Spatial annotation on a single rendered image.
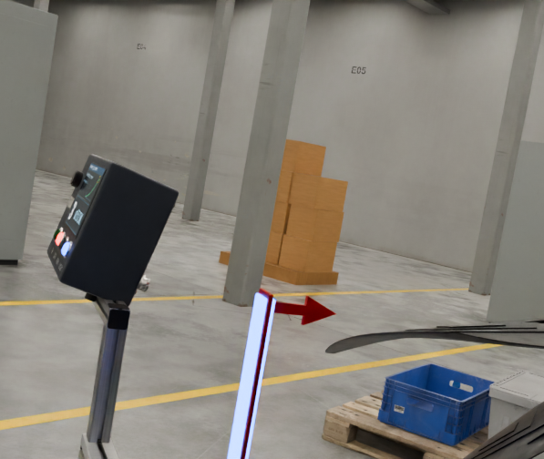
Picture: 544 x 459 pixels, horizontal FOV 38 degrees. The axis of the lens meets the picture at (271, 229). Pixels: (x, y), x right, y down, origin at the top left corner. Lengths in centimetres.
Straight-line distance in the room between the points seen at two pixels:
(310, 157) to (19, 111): 357
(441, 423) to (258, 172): 364
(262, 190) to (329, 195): 224
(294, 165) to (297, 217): 59
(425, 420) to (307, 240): 525
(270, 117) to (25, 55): 215
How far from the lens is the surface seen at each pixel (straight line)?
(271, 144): 693
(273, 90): 696
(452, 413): 385
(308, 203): 894
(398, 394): 394
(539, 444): 90
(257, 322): 62
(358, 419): 397
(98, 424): 118
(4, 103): 718
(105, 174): 117
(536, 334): 73
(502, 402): 377
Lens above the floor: 129
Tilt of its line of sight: 5 degrees down
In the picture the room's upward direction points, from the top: 10 degrees clockwise
